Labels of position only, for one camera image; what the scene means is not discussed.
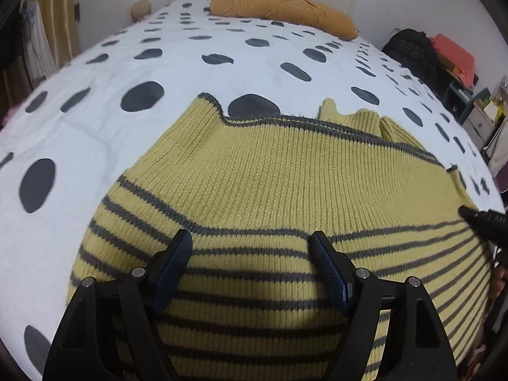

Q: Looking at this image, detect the right hand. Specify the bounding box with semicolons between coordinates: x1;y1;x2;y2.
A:
489;263;508;303

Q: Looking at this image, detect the white drawer cabinet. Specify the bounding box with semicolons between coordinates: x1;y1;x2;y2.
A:
462;84;507;150

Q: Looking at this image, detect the white black-dotted bed cover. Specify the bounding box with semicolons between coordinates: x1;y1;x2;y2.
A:
1;0;502;380

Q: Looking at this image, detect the yellow striped curtain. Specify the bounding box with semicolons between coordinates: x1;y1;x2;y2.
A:
34;0;80;69

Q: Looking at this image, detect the black backpack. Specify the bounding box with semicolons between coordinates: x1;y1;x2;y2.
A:
382;29;440;89

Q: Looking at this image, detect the beige round plush toy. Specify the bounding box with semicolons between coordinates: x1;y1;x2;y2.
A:
130;0;152;23

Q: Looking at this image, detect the white hanging garment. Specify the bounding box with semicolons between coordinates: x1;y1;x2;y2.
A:
21;1;57;84

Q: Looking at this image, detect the mustard orange pillow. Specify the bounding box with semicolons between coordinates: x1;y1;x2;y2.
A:
209;0;359;40

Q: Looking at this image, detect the orange red box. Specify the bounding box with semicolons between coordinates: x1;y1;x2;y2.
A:
431;34;475;90

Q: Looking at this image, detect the yellow grey-striped knit sweater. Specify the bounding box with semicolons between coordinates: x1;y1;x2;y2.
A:
69;94;492;380

